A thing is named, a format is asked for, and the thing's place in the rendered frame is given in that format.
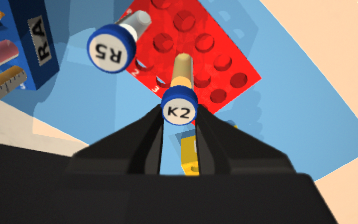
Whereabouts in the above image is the blue tube rack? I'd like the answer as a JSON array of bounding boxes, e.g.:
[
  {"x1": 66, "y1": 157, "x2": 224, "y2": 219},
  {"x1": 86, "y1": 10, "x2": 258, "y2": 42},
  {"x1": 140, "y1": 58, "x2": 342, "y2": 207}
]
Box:
[{"x1": 0, "y1": 0, "x2": 60, "y2": 91}]

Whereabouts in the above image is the light blue mat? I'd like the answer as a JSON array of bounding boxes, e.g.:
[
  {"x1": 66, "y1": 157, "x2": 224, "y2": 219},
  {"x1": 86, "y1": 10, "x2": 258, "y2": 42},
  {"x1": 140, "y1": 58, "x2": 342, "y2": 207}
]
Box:
[{"x1": 0, "y1": 0, "x2": 358, "y2": 182}]

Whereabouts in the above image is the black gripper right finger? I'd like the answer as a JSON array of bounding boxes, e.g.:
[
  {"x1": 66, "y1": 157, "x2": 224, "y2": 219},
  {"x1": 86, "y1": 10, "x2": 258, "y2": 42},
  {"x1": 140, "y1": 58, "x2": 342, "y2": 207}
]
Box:
[{"x1": 195, "y1": 104, "x2": 297, "y2": 174}]

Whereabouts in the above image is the red rack with round wells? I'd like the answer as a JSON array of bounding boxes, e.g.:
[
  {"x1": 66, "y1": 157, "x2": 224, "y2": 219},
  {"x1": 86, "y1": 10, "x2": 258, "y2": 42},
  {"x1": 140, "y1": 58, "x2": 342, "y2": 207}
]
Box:
[{"x1": 119, "y1": 0, "x2": 262, "y2": 114}]

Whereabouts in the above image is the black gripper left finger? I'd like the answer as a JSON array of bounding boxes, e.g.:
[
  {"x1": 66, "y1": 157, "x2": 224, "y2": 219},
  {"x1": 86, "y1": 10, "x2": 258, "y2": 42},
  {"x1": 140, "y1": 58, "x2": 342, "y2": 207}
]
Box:
[{"x1": 62, "y1": 104, "x2": 164, "y2": 174}]

